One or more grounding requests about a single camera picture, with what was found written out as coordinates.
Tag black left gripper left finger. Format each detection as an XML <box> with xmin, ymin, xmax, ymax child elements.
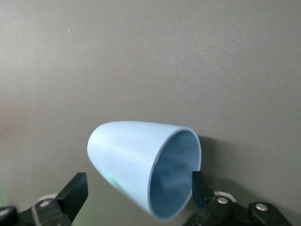
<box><xmin>31</xmin><ymin>172</ymin><xmax>89</xmax><ymax>226</ymax></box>

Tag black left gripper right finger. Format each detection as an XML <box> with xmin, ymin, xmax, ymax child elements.
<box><xmin>187</xmin><ymin>170</ymin><xmax>238</xmax><ymax>226</ymax></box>

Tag light blue cup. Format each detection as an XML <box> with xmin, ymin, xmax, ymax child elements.
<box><xmin>87</xmin><ymin>120</ymin><xmax>203</xmax><ymax>223</ymax></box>

